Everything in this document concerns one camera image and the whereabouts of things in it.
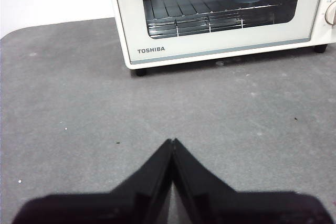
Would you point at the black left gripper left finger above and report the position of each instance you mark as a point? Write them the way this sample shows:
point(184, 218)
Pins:
point(105, 208)

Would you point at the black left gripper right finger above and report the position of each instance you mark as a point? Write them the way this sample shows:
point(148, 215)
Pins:
point(236, 208)

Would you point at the beige round oven knob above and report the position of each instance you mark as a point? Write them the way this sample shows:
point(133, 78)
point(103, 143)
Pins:
point(331, 12)

